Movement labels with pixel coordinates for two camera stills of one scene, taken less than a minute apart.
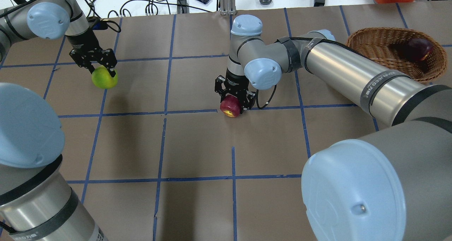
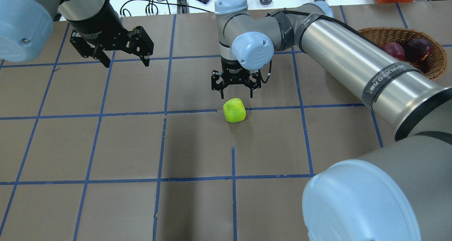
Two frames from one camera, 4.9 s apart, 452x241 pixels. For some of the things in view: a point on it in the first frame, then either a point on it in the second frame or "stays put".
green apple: x=102 y=78 to x=234 y=110
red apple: x=230 y=106 to x=396 y=50
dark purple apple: x=416 y=48 stays put
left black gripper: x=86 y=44 to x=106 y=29
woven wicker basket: x=389 y=46 stays put
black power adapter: x=183 y=7 stays put
